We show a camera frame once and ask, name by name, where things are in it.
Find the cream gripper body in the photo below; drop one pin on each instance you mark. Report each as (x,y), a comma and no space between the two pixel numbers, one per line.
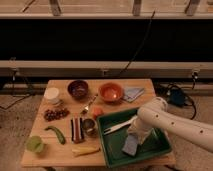
(140,130)

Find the grey blue sponge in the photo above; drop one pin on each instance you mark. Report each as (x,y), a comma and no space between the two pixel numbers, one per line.
(130,145)

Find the green plastic tray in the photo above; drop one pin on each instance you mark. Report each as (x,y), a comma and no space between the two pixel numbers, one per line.
(155,145)

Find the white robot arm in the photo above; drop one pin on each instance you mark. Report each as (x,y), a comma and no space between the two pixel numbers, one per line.
(154,114)

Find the blue folded cloth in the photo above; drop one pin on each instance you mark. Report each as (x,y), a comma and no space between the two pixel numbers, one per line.
(132,93)

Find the orange peach fruit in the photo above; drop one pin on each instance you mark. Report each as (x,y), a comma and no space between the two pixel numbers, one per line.
(96,112)

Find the orange bowl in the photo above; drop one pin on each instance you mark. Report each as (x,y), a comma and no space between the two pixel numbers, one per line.
(110,92)

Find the small metal cup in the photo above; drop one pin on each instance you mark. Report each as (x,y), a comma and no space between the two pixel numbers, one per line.
(89,127)

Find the metal spoon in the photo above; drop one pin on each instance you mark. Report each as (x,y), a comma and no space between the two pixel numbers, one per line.
(86,108)

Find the yellow banana toy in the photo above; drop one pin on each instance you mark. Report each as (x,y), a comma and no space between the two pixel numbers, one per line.
(85,150)

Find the dark purple bowl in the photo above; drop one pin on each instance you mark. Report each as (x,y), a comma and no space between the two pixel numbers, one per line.
(78,89)

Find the wooden table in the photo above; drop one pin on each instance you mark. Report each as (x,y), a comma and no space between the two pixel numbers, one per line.
(58,155)

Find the green chili pepper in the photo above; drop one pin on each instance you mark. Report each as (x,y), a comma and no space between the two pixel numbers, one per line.
(59,134)

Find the bunch of red grapes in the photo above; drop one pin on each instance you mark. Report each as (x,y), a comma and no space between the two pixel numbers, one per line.
(56,114)

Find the green cup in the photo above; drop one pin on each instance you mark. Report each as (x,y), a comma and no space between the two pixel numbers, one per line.
(35,144)

